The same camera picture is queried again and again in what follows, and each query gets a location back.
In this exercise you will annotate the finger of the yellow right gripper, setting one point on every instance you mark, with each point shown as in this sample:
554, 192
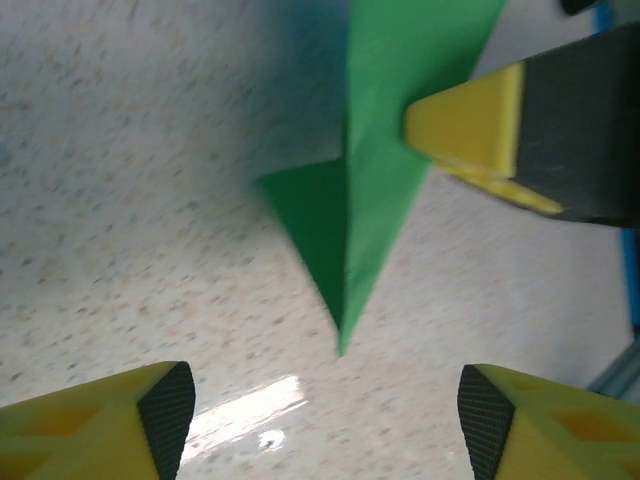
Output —
470, 120
510, 192

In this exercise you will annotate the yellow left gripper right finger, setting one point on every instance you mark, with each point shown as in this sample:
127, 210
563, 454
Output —
560, 435

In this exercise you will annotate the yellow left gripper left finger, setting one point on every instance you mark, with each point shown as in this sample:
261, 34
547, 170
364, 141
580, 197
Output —
75, 435

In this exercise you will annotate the green cloth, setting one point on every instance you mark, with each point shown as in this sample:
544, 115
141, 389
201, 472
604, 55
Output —
380, 150

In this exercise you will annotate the aluminium mounting rail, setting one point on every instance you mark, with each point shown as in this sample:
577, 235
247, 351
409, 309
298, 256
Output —
620, 375

